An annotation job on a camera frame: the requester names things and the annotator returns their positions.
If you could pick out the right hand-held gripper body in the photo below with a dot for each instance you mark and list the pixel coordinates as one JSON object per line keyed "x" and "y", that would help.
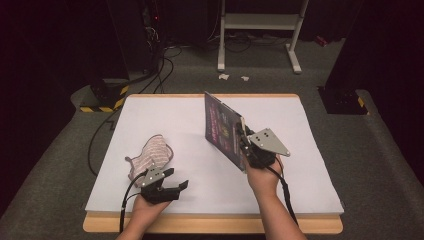
{"x": 266, "y": 146}

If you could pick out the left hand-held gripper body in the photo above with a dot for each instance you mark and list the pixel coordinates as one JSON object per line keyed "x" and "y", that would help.
{"x": 153, "y": 181}

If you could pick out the red and purple magazine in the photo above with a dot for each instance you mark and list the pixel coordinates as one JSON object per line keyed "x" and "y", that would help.
{"x": 221, "y": 130}

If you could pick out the person's left hand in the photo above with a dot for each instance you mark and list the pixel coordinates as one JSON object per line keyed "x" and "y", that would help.
{"x": 146, "y": 213}

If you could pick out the person's right hand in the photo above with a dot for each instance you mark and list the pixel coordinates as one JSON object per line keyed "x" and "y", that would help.
{"x": 263, "y": 180}

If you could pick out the wooden table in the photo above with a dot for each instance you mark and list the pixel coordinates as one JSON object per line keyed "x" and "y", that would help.
{"x": 213, "y": 225}

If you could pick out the white paper scrap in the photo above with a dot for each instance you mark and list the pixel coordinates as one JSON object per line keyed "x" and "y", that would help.
{"x": 223, "y": 77}
{"x": 245, "y": 78}

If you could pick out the white table mat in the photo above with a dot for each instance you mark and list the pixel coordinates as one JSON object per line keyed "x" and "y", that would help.
{"x": 186, "y": 113}

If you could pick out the black stand base yellow stripes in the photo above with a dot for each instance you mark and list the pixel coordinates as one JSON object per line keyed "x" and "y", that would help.
{"x": 343, "y": 101}
{"x": 106, "y": 96}

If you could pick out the white metal stand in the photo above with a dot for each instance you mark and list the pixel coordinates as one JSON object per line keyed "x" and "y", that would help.
{"x": 261, "y": 21}

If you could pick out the small red object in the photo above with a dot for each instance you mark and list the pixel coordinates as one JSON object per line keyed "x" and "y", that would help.
{"x": 321, "y": 41}

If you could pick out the dark equipment rack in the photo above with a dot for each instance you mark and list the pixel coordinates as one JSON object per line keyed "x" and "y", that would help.
{"x": 151, "y": 33}

